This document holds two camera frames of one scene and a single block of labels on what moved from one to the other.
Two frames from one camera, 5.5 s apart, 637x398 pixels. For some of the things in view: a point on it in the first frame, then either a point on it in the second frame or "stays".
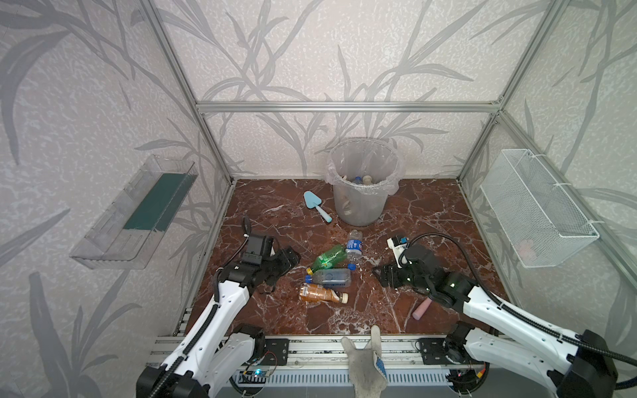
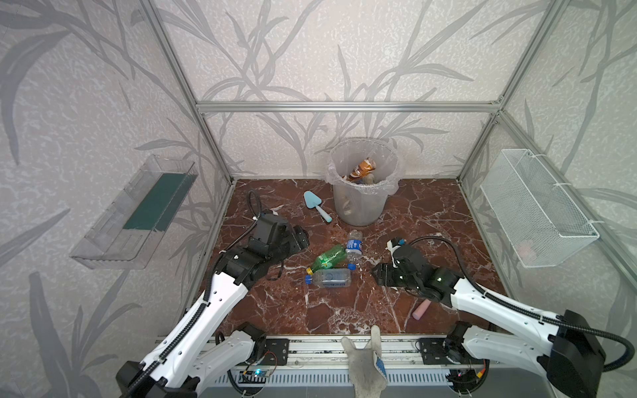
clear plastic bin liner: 364,166 stays
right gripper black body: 396,274 stays
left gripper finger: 284,260 -> 301,237
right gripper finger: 388,275 stays
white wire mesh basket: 538,219 stays
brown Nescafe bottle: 309,292 -> 362,169
